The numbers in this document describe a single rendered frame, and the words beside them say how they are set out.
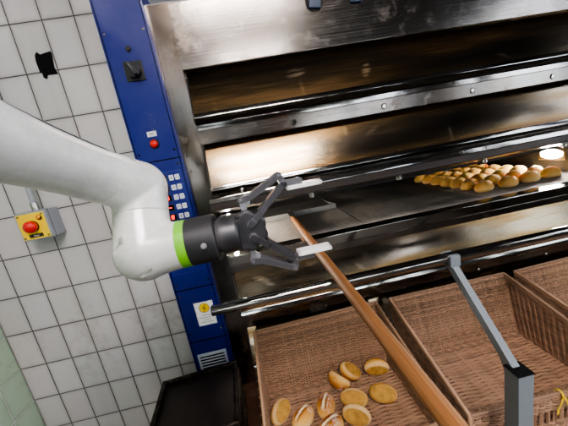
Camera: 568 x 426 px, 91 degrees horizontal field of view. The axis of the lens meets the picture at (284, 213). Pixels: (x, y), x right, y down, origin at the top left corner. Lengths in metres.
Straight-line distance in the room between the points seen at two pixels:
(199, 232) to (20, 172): 0.25
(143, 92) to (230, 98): 0.29
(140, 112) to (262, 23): 0.53
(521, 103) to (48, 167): 1.57
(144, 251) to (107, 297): 0.82
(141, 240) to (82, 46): 0.86
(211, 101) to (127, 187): 0.63
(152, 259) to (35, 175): 0.20
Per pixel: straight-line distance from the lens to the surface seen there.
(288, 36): 1.18
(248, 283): 1.22
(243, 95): 1.11
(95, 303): 1.38
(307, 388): 1.38
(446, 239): 1.45
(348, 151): 1.15
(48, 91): 1.30
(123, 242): 0.56
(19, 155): 0.46
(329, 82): 1.16
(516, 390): 0.96
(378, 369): 1.37
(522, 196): 1.63
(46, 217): 1.26
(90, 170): 0.51
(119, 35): 1.21
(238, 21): 1.19
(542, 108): 1.65
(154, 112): 1.12
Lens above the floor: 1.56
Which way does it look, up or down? 12 degrees down
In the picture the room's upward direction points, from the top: 10 degrees counter-clockwise
